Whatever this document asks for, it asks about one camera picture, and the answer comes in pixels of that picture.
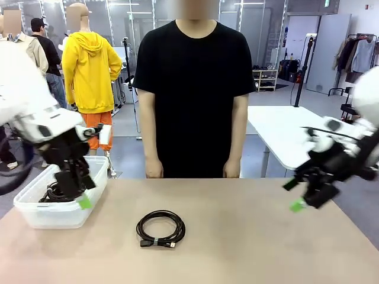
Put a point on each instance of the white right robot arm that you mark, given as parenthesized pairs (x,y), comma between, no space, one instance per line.
(367,94)

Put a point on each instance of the black camera tripod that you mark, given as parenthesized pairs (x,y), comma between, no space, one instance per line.
(129,80)

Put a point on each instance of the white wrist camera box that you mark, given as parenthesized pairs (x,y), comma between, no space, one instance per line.
(105,136)

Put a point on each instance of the grey-blue hanging sweater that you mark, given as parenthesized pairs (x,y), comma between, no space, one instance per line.
(363,56)

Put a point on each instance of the black bags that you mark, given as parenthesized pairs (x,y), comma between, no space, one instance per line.
(288,69)

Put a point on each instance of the person's right hand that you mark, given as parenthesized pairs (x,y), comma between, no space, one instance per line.
(154,170)

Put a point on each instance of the wooden shoe shelf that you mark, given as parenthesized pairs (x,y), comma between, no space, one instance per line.
(265,70)

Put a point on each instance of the person in black t-shirt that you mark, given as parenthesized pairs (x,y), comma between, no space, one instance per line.
(192,88)

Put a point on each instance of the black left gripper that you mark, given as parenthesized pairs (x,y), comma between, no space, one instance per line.
(68,154)

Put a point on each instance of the mannequin in yellow hoodie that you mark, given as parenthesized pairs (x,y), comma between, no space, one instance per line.
(89,74)

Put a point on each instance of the grey partition panel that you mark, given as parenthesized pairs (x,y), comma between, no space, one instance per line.
(328,53)

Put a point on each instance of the person in black cap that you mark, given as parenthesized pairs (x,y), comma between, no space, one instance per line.
(48,56)

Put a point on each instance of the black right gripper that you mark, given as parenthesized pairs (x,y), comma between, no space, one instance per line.
(331,165)

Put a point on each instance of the beige hanging coat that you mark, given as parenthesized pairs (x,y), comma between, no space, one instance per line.
(338,59)

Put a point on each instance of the black clothes rack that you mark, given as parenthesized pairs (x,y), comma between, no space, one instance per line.
(362,35)

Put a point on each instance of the person's right forearm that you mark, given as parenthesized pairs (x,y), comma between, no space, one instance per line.
(149,139)

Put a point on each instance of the black pole stand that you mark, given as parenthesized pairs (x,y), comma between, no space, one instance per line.
(303,74)

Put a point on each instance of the black utility cart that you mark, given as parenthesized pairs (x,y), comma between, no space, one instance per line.
(348,110)

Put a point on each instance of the person's left forearm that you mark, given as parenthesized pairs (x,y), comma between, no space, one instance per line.
(238,139)

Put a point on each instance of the person's left hand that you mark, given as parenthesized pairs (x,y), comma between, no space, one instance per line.
(232,170)

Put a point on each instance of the clear plastic storage container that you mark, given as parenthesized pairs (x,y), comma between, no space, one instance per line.
(53,216)

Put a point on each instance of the mannequin in beige shirt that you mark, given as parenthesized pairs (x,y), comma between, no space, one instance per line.
(32,50)

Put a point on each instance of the dark hanging jacket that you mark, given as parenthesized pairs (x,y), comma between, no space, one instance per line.
(346,56)

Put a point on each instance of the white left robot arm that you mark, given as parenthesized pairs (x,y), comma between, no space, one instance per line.
(26,103)

